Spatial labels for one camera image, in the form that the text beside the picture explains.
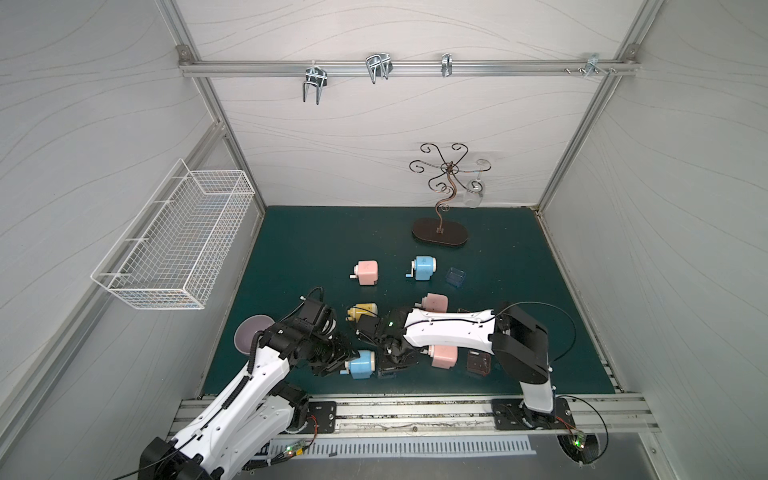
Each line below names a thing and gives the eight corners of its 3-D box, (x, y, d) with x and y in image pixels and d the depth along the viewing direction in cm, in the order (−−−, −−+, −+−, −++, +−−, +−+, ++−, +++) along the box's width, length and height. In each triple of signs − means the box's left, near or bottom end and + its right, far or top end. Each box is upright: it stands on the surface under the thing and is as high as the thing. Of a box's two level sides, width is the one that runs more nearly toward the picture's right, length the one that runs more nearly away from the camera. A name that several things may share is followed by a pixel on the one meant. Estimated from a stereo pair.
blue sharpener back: (406, 283, 102) (408, 268, 95) (406, 272, 106) (407, 256, 98) (433, 283, 102) (437, 268, 95) (432, 272, 106) (435, 256, 98)
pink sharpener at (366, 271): (352, 285, 100) (349, 273, 94) (353, 272, 103) (351, 260, 98) (378, 285, 100) (377, 273, 94) (378, 272, 103) (377, 260, 98)
